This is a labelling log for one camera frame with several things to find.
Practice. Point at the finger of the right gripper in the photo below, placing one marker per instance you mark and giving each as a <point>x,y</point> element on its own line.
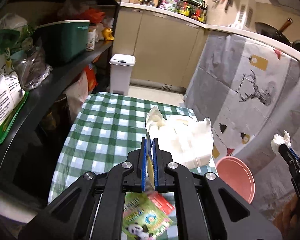
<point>290,157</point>

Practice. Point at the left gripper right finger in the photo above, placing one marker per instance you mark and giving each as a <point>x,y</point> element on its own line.
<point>157,162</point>

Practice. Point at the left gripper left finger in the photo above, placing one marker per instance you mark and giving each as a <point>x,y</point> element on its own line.
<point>143,164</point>

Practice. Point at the small white tissue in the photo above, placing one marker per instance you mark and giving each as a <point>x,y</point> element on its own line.
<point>278,140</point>

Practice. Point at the green panda snack packet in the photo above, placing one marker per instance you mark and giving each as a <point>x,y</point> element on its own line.
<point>145,216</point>

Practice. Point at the pink plastic bucket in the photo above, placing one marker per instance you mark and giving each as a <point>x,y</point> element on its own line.
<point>238,176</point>

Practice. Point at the white pedal trash bin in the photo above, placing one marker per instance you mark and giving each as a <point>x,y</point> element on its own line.
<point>121,66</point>

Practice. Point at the beige kitchen cabinet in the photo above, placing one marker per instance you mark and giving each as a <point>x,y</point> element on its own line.
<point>166,46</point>

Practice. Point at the green white checkered tablecloth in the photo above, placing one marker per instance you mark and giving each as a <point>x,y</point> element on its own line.
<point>106,129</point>

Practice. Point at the white printed bag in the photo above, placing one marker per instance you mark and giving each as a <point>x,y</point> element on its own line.
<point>76,95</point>

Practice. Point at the grey deer print cloth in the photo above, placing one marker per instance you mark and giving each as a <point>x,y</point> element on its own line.
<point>250,92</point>

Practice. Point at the red orange bag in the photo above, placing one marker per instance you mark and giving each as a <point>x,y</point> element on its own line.
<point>91,78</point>

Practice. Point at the white labelled jar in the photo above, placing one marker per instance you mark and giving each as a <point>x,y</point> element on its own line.
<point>90,44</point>

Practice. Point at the black metal storage shelf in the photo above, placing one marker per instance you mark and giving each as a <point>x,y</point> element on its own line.
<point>28,155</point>

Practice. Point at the yellow toy figure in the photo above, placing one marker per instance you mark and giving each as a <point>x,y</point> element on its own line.
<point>107,34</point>

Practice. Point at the clear plastic bag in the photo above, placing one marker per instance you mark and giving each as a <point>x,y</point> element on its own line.
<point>31,67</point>

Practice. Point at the black frying pan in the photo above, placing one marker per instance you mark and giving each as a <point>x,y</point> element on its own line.
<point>271,32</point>

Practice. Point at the green plastic storage box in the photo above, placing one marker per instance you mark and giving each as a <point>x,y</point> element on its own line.
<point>63,40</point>

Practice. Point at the green white food package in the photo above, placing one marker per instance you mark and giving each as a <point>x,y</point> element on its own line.
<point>12,96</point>

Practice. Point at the black spice rack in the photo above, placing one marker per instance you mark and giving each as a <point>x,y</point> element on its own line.
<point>194,9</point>

